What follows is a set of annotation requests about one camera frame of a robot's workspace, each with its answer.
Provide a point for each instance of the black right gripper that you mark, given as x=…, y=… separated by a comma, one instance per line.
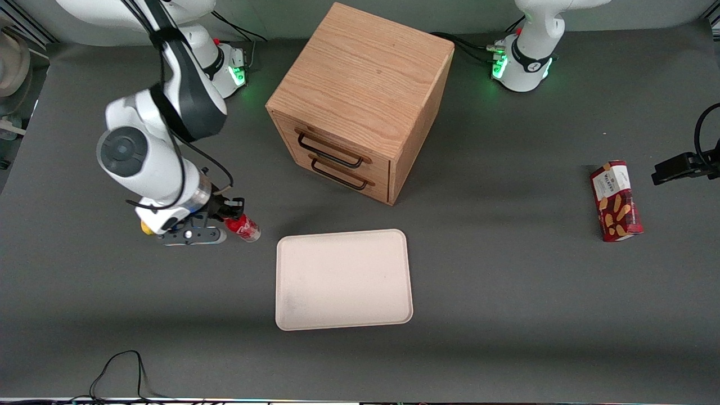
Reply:
x=220, y=207

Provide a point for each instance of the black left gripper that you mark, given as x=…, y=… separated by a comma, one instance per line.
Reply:
x=676, y=167

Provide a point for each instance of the red coke bottle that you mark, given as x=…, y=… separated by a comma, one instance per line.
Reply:
x=246, y=229

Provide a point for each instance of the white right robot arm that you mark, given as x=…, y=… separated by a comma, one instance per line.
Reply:
x=140, y=160

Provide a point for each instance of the beige rectangular tray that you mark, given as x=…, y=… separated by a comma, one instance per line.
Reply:
x=343, y=278

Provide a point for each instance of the red shortbread biscuit box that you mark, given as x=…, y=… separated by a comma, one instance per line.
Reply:
x=616, y=202

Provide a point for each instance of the yellow lemon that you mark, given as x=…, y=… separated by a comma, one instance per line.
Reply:
x=145, y=228

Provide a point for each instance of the wooden drawer front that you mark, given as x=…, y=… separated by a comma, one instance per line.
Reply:
x=343, y=147
x=360, y=183

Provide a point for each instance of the wooden drawer cabinet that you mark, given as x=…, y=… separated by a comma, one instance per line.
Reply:
x=365, y=79

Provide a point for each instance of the beige round background object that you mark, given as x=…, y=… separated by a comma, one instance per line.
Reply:
x=12, y=62

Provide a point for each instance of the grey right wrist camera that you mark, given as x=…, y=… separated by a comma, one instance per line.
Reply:
x=191, y=235

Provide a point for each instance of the aluminium frame rail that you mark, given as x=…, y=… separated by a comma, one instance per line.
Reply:
x=25, y=25

